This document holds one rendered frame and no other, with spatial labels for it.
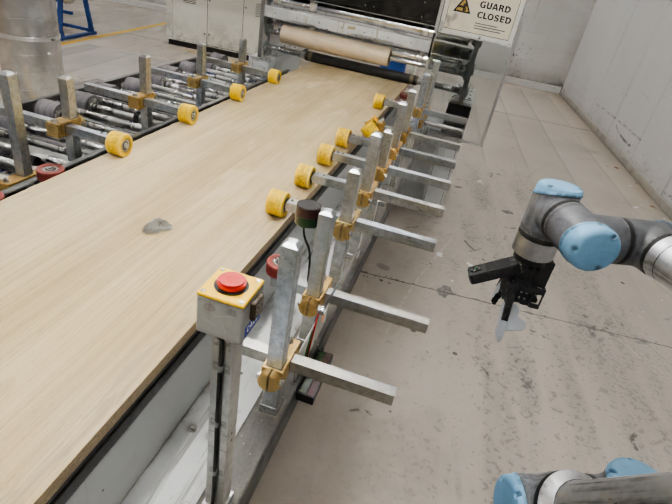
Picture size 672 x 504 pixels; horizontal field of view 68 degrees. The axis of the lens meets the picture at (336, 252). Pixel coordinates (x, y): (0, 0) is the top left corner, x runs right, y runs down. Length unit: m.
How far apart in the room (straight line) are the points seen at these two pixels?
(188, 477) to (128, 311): 0.38
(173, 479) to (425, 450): 1.20
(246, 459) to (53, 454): 0.39
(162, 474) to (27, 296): 0.48
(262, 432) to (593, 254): 0.77
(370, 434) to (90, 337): 1.32
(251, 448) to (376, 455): 1.00
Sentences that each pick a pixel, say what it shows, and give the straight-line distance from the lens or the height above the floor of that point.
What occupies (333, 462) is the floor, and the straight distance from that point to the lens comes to 2.04.
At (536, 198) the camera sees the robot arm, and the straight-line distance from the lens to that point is 1.10.
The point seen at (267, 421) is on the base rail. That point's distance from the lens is 1.21.
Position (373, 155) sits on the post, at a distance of 1.62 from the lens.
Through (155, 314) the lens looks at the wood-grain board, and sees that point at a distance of 1.16.
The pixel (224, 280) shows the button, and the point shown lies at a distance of 0.70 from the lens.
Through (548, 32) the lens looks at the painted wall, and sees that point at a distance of 10.24.
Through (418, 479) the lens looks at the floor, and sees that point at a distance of 2.09.
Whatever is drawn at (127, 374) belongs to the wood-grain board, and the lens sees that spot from 1.04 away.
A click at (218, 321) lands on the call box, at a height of 1.18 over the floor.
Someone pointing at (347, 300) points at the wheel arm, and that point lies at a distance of 1.32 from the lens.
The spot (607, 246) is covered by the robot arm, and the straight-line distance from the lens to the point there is 1.01.
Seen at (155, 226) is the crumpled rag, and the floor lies 0.91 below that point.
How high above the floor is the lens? 1.64
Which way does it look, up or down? 31 degrees down
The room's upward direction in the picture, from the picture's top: 11 degrees clockwise
